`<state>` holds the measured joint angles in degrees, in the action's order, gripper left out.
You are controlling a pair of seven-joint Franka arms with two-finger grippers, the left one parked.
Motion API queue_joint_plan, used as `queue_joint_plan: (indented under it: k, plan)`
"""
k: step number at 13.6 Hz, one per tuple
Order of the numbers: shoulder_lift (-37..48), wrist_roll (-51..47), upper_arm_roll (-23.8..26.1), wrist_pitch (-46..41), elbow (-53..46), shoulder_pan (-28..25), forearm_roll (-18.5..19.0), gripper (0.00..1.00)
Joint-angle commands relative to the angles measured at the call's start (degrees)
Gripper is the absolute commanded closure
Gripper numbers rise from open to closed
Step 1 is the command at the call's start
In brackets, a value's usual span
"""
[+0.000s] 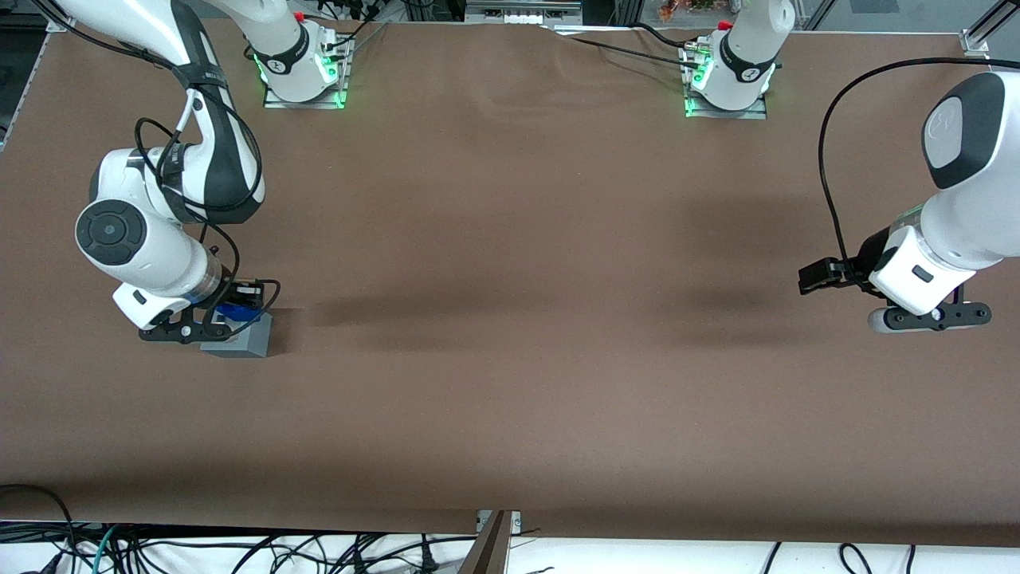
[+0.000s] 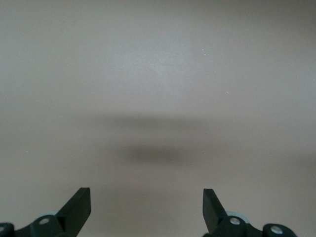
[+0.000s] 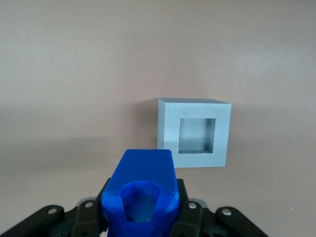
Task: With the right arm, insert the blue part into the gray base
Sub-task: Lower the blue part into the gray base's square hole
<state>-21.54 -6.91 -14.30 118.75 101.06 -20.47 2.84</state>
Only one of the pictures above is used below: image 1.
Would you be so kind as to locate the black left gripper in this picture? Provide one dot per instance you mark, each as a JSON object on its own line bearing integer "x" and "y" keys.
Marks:
{"x": 871, "y": 253}

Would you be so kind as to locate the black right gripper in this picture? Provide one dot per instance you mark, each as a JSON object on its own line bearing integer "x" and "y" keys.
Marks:
{"x": 241, "y": 295}

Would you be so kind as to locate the blue plastic part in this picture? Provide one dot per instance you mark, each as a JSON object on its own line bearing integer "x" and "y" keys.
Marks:
{"x": 239, "y": 314}

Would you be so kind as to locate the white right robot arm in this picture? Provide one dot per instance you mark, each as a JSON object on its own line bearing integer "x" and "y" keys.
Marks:
{"x": 135, "y": 239}

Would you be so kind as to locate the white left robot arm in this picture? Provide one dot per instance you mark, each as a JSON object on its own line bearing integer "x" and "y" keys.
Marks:
{"x": 972, "y": 215}

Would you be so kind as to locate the gray cube base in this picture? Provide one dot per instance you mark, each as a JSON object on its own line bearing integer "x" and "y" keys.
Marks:
{"x": 253, "y": 339}

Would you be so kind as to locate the orange objects behind table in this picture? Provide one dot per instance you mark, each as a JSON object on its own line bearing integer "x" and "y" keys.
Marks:
{"x": 677, "y": 8}

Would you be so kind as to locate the aluminium profile beam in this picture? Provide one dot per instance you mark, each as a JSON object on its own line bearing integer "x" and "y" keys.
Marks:
{"x": 488, "y": 550}

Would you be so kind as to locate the grey device behind table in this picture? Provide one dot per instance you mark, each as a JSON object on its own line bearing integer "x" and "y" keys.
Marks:
{"x": 518, "y": 12}

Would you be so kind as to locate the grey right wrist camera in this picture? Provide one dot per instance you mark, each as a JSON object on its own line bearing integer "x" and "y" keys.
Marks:
{"x": 171, "y": 331}

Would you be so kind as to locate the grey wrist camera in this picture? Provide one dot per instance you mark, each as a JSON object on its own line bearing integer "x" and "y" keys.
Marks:
{"x": 171, "y": 331}
{"x": 900, "y": 319}

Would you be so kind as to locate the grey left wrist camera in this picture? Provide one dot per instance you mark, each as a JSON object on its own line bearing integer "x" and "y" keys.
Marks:
{"x": 900, "y": 319}

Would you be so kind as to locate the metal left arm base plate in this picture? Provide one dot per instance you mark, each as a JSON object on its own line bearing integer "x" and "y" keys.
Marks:
{"x": 725, "y": 114}

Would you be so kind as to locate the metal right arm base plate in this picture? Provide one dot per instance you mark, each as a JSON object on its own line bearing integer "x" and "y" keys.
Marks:
{"x": 307, "y": 102}

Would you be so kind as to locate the metal corner bracket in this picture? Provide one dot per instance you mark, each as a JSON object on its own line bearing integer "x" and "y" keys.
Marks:
{"x": 974, "y": 41}
{"x": 54, "y": 25}

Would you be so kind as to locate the aluminium table edge rail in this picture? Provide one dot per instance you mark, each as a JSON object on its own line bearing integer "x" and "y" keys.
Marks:
{"x": 16, "y": 104}

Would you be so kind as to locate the slanted aluminium frame profile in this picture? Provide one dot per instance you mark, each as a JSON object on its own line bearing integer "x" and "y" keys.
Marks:
{"x": 1000, "y": 16}

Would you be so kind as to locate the metal table edge bracket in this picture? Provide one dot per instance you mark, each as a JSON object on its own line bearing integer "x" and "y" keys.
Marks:
{"x": 514, "y": 520}

